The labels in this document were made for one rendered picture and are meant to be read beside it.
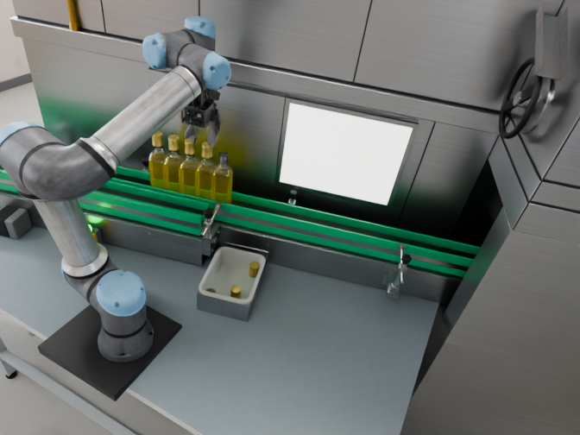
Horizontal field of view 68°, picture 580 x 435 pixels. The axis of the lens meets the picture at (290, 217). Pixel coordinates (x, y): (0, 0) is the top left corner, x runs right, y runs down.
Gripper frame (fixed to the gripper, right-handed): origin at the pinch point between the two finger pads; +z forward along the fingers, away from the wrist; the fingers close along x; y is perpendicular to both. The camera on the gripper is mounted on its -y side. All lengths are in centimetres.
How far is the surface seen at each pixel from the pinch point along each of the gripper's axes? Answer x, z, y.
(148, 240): -17.4, 39.6, 8.1
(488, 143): 85, -7, -28
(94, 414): -26, 102, 43
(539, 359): 118, 44, 8
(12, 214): -65, 38, 15
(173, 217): -8.5, 28.2, 5.9
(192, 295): 4, 47, 20
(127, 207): -24.7, 28.3, 6.7
